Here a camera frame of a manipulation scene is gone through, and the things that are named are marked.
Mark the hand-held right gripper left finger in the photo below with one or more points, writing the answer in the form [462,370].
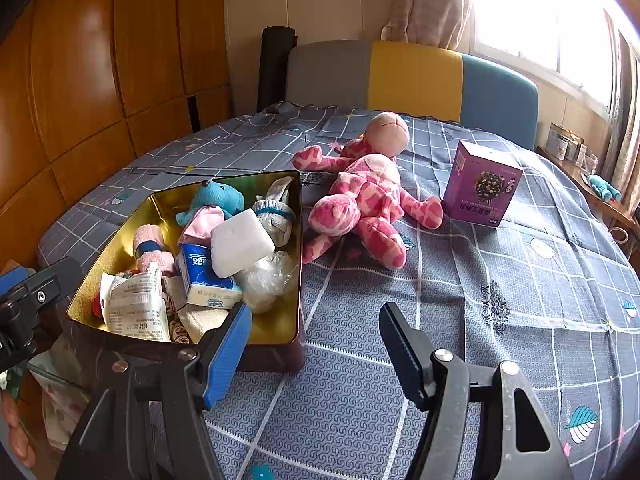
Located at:
[225,355]

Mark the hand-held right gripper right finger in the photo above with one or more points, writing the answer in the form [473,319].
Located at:
[405,355]

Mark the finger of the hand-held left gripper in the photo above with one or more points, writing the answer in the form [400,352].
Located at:
[50,285]
[15,279]

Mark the red plush reindeer sock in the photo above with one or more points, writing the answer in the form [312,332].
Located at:
[97,305]

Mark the gold tin box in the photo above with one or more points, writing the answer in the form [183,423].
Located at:
[280,320]

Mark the blue tissue pack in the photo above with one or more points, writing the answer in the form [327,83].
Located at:
[205,280]

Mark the clear plastic bag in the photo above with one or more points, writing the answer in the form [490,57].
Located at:
[265,280]

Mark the white paper packet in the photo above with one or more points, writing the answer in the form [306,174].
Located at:
[135,310]

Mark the pink towel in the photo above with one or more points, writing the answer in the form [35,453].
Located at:
[150,237]

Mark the white pack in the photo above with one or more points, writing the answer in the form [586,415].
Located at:
[240,245]

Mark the grey knitted sock blue stripe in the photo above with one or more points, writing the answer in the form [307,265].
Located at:
[272,215]

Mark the blue plush mouse toy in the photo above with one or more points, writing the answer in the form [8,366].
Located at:
[215,197]

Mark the person's left hand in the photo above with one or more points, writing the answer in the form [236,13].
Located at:
[15,430]

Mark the grey checked bedsheet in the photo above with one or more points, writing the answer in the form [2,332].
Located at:
[350,410]

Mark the white printed cloth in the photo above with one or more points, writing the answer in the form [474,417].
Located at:
[55,410]

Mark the pink spotted plush toy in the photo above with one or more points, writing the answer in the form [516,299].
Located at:
[370,200]

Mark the purple carton box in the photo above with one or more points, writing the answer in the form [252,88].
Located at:
[475,195]

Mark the wooden wardrobe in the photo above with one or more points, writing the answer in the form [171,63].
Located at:
[100,85]

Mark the wooden desk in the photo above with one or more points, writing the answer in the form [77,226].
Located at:
[600,207]

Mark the teal plush toy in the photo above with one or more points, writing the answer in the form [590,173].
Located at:
[605,187]

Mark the clear cup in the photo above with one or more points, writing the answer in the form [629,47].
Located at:
[593,162]

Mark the grey yellow blue headboard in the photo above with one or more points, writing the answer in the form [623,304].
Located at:
[415,80]

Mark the beige patterned curtain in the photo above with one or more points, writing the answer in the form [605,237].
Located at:
[625,150]
[430,0]

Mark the window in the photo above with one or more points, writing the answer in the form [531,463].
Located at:
[540,20]

